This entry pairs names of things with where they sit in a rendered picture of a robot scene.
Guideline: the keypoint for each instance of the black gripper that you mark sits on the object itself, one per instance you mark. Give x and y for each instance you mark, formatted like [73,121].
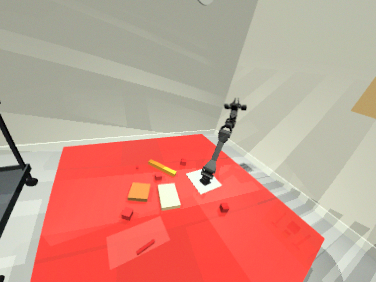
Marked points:
[243,107]

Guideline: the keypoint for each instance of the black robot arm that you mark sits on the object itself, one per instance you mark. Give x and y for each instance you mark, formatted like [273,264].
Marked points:
[210,167]

